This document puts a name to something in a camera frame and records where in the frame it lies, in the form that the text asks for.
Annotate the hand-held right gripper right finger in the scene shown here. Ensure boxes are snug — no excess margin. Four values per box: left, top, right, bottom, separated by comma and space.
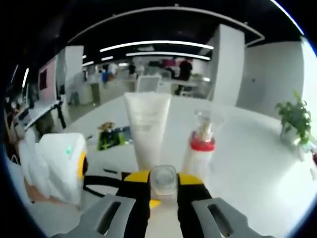
176, 173, 268, 238

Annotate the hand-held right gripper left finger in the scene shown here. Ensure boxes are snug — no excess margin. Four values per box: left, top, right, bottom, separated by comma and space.
52, 170, 152, 238

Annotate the green black skincare sachet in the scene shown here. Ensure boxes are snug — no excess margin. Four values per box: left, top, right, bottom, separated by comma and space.
97, 127, 126, 151

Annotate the small red label skincare bottle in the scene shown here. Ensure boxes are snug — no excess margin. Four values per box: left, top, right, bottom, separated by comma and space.
149, 165, 178, 202

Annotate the red collar skincare pump bottle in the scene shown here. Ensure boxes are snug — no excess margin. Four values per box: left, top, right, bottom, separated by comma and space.
182, 108, 226, 179

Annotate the large white skincare tube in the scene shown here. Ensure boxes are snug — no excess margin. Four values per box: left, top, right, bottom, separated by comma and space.
123, 91, 172, 172

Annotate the white side desk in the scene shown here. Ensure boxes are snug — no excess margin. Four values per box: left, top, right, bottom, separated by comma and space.
14, 99, 65, 131

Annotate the large display screen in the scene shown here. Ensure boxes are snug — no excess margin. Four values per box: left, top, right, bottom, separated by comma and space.
37, 58, 58, 101

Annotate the white mesh office chair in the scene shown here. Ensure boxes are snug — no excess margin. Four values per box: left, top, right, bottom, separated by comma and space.
137, 75, 161, 93

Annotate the potted green plant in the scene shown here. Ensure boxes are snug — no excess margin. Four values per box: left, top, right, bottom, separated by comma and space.
274, 89, 313, 147

